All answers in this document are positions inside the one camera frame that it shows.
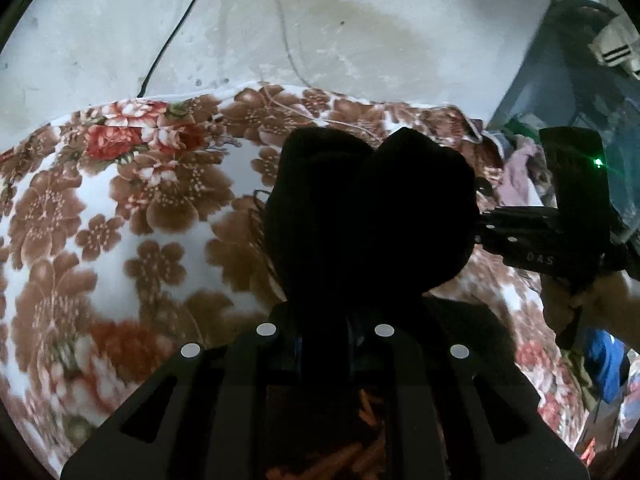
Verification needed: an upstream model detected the black garment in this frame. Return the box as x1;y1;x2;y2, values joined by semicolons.
262;127;478;300

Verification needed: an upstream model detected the pile of mixed clothes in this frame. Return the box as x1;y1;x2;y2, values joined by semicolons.
482;131;558;208

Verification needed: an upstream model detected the person's right hand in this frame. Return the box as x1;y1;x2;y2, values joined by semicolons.
541;271;639;351

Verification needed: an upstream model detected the blue cloth item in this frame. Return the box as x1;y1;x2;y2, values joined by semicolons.
582;328;629;404

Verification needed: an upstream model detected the blue plastic tub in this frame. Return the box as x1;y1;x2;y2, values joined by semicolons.
488;0;639;222

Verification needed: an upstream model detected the white striped shoe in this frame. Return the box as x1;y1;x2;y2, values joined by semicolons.
589;13;640;79

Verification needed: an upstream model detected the brown floral fleece blanket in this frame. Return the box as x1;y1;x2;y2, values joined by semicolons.
1;82;586;479

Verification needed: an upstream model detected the black cable on floor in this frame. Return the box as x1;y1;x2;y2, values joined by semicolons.
135;0;220;98

